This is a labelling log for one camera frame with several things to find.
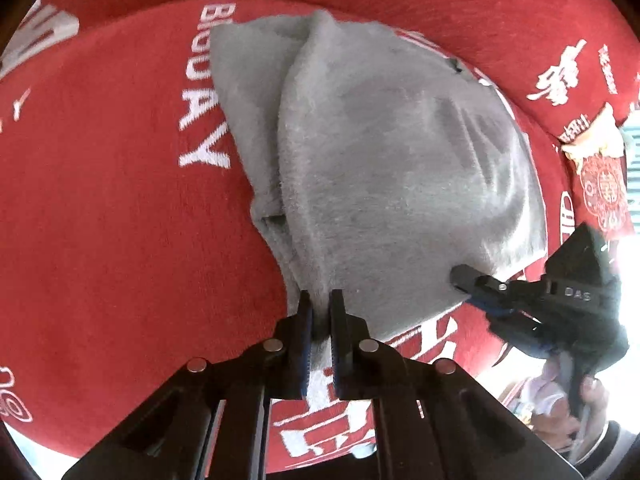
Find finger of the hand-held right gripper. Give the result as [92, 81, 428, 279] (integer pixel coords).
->
[469, 298, 561, 359]
[449, 263, 549, 306]

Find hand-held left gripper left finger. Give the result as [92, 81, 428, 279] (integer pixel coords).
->
[60, 290, 316, 480]

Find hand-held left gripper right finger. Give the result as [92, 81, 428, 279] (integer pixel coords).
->
[330, 288, 587, 480]

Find grey knit sweater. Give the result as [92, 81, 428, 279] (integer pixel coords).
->
[208, 9, 549, 372]

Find person's right hand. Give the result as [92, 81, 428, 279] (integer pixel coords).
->
[575, 374, 612, 423]

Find red printed blanket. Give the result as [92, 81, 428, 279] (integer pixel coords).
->
[0, 0, 640, 476]

